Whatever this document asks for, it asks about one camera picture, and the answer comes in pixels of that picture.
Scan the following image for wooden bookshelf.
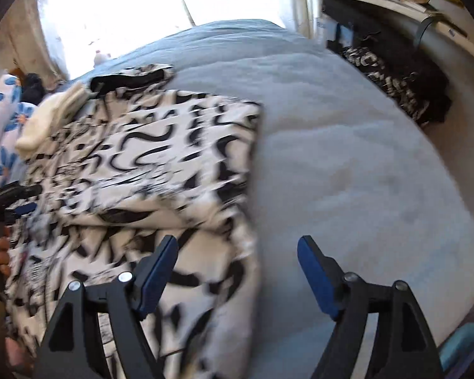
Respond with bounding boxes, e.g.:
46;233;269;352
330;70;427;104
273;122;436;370
320;0;474;44

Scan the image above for beige curtain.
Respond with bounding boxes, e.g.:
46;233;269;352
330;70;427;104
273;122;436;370
0;0;70;84

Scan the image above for blue floral quilt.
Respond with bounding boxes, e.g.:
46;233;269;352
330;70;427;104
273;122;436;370
0;74;39;190

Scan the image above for light blue object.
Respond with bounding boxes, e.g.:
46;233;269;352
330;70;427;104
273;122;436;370
438;322;474;369

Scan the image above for grey bed blanket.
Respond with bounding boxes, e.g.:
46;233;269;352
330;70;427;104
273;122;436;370
8;19;474;379

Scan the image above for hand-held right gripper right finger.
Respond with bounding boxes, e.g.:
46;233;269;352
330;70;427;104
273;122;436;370
297;236;445;379

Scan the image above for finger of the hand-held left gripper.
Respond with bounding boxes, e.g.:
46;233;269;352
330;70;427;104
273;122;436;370
2;202;39;224
0;183;42;204

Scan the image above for black and white patterned cloth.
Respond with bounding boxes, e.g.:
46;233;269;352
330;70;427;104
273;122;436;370
342;45;453;128

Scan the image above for black and white printed jacket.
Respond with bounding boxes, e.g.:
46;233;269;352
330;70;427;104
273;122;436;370
2;65;265;379

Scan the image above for sheer white flowered curtain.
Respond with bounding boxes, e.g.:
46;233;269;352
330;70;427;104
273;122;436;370
276;0;321;39

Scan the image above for black furniture piece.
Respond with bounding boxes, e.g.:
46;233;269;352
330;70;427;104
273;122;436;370
322;0;419;58

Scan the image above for cream fleece garment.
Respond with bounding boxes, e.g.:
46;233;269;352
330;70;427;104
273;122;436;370
15;82;88;159

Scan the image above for dark cloth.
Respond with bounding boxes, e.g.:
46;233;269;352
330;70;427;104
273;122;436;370
21;73;50;104

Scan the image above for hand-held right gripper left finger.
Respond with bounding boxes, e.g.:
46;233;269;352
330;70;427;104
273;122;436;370
32;235;179;379

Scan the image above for white and pink plush toy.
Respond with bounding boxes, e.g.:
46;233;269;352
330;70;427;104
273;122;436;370
93;49;113;68

